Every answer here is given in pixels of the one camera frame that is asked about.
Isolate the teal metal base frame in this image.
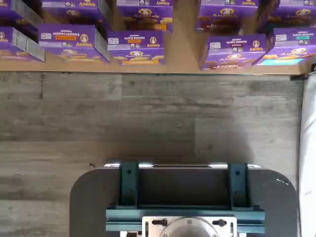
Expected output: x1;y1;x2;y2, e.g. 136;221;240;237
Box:
106;161;266;234

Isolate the grey rounded base plate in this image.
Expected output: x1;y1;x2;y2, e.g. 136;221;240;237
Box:
70;164;297;237

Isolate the purple Annie's snack box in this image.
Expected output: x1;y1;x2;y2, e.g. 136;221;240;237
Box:
41;0;111;26
252;27;316;67
39;24;111;64
196;0;260;35
0;26;45;63
116;0;173;33
0;0;44;34
200;34;268;71
107;30;166;66
258;0;316;34

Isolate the plain white curtain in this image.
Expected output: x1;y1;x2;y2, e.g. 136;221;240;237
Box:
297;74;316;237

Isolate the wooden shelf board with Annie's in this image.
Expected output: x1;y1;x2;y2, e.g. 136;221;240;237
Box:
0;0;316;75

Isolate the silver robot mounting plate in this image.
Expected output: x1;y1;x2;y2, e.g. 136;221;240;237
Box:
142;215;238;237

